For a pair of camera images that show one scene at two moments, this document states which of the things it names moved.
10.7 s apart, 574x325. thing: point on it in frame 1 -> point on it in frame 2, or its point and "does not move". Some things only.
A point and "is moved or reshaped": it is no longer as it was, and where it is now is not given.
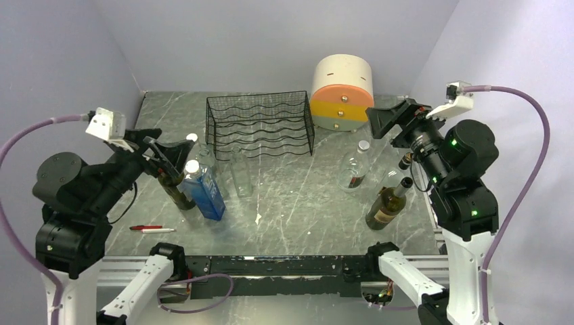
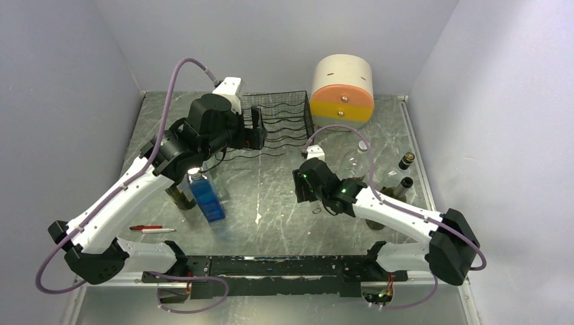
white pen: [151, 231] does not move
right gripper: [414, 115] -> [301, 189]
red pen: [139, 227] does not move
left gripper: [174, 157] -> [254, 138]
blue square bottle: [199, 187] is moved or reshaped
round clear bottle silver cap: [355, 168] does not move
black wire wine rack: [260, 124] does not move
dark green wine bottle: [170, 183] does not move
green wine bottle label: [388, 204] does not move
